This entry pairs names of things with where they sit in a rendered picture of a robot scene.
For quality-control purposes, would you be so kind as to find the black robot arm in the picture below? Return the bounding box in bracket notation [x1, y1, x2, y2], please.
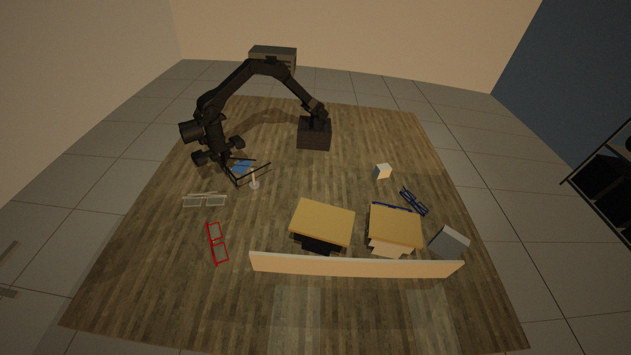
[178, 57, 329, 148]

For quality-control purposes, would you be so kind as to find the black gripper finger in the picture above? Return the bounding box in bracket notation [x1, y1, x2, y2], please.
[220, 151, 232, 165]
[212, 156, 223, 168]

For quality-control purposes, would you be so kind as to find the long tan flat panel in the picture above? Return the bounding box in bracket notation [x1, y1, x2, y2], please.
[249, 250, 465, 278]

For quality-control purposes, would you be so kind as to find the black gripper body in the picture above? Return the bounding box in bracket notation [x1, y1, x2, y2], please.
[191, 133, 246, 167]

